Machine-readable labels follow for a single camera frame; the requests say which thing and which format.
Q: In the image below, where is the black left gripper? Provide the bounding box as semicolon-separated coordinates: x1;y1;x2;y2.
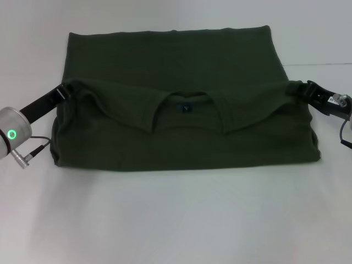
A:
19;82;76;125

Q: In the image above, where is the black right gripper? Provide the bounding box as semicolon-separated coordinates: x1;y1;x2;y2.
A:
286;80;350;120

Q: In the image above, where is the dark green FREE t-shirt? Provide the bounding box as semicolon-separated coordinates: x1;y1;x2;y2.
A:
51;25;322;173

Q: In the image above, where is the silver cable connector plug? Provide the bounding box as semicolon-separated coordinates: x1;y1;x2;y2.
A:
332;93;349;108
10;151;33;169

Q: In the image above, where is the dark red thin cable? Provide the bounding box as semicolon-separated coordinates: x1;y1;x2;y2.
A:
8;135;52;163

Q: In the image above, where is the dark grey thin cable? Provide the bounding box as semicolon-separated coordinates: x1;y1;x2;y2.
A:
339;117;352;148

